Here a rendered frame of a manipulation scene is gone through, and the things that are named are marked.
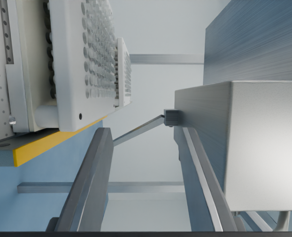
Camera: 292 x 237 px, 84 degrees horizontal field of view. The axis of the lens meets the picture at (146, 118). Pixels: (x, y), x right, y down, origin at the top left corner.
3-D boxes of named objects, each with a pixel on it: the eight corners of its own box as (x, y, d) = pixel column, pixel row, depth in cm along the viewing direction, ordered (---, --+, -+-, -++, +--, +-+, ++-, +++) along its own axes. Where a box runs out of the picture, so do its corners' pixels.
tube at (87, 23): (35, 19, 21) (93, 20, 21) (36, 31, 21) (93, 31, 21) (28, 15, 20) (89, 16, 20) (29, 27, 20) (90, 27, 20)
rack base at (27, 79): (83, 10, 39) (93, 10, 39) (88, 111, 42) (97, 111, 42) (-20, -134, 15) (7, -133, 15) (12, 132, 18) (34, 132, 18)
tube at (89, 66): (39, 62, 22) (95, 62, 22) (40, 72, 22) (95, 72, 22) (32, 59, 20) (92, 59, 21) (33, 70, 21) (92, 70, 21)
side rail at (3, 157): (-22, 167, 14) (15, 167, 14) (-25, 148, 14) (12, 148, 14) (128, 102, 145) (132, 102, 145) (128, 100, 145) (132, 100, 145)
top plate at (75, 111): (104, 10, 39) (112, 10, 39) (107, 111, 42) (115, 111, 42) (36, -134, 15) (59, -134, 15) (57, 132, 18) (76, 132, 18)
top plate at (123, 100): (118, 106, 60) (124, 106, 60) (117, 36, 56) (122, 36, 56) (126, 103, 84) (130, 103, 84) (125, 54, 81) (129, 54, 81)
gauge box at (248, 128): (220, 214, 13) (466, 213, 13) (230, 79, 11) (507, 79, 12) (172, 139, 35) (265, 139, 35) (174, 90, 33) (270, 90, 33)
